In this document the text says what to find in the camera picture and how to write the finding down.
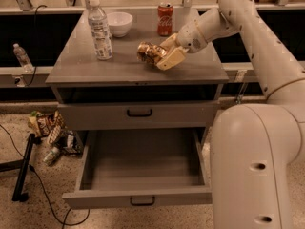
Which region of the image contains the open grey bottom drawer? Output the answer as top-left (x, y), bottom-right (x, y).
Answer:
top-left (63, 128), bottom-right (212, 209)

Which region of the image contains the red cola can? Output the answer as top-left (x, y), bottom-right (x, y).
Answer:
top-left (157, 3), bottom-right (173, 36)

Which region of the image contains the black drawer handle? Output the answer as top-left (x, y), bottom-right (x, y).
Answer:
top-left (130, 196), bottom-right (155, 207)
top-left (126, 109), bottom-right (153, 117)

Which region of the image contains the grey drawer cabinet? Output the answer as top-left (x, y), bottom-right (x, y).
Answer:
top-left (45, 6), bottom-right (230, 136)

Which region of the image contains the clear plastic water bottle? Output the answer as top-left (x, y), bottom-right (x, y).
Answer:
top-left (88, 0), bottom-right (112, 60)

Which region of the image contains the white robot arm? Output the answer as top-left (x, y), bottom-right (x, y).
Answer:
top-left (157, 0), bottom-right (305, 229)

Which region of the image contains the black floor cable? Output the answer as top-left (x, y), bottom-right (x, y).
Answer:
top-left (0, 123), bottom-right (92, 229)

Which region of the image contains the pile of snack bags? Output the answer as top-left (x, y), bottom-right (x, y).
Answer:
top-left (29, 110), bottom-right (83, 155)

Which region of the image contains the black stand leg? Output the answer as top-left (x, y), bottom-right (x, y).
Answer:
top-left (0, 134), bottom-right (36, 202)

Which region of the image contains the crushed green bottle on floor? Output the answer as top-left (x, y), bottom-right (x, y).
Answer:
top-left (43, 147), bottom-right (60, 166)

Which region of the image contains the white ceramic bowl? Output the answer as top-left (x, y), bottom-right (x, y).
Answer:
top-left (108, 12), bottom-right (133, 37)

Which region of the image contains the small water bottle on ledge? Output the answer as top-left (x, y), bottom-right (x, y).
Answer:
top-left (13, 43), bottom-right (34, 73)

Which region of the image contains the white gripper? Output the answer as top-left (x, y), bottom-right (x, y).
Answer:
top-left (156, 19), bottom-right (208, 71)

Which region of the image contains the black drawer handle middle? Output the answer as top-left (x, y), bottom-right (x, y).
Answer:
top-left (126, 109), bottom-right (153, 117)

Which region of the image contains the orange soda can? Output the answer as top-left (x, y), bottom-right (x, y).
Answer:
top-left (137, 42), bottom-right (167, 65)

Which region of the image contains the black drawer handle bottom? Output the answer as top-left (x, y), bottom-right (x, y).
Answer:
top-left (130, 196), bottom-right (155, 207)

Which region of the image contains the closed grey middle drawer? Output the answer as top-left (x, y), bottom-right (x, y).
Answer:
top-left (58, 101), bottom-right (219, 131)

